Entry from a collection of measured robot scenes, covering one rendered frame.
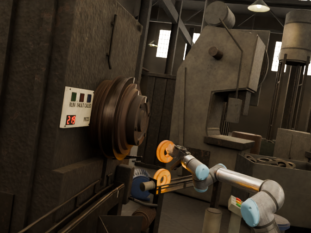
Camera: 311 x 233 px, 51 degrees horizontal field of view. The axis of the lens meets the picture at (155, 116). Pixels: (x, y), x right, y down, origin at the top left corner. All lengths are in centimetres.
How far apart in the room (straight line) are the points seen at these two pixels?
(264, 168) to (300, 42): 710
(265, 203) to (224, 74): 294
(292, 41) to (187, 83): 632
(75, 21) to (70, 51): 13
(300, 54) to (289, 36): 62
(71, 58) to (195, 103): 317
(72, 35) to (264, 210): 116
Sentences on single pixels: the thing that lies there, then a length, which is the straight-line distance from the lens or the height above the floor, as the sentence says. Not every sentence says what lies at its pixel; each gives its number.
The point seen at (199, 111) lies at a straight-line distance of 446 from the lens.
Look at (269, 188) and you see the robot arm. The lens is 171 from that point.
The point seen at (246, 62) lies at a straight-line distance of 437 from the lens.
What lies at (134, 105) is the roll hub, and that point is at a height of 120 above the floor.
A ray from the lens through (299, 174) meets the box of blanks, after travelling 393.
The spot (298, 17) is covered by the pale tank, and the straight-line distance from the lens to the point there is 1066.
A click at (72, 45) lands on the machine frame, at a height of 142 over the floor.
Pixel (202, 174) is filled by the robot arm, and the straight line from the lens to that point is 203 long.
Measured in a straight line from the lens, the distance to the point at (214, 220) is 246.
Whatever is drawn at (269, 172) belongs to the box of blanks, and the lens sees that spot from 379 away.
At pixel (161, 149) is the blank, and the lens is 221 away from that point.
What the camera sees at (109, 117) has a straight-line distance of 164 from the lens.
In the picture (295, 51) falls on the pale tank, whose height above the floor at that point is 329.
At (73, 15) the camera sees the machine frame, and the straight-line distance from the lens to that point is 149.
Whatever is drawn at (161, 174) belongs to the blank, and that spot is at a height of 75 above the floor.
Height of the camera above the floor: 123
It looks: 3 degrees down
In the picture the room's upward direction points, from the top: 9 degrees clockwise
